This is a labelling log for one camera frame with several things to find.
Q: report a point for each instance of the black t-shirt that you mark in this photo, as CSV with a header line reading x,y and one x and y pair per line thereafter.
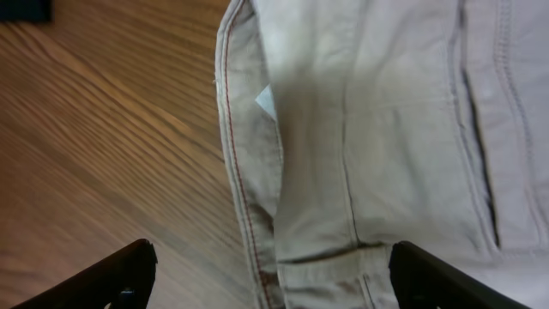
x,y
26,10

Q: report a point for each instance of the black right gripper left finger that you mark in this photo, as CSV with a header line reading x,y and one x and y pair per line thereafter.
x,y
123,280

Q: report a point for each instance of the beige shorts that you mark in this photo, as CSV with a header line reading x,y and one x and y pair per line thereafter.
x,y
349,126

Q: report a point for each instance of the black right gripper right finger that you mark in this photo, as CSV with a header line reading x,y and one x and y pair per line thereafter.
x,y
423,281

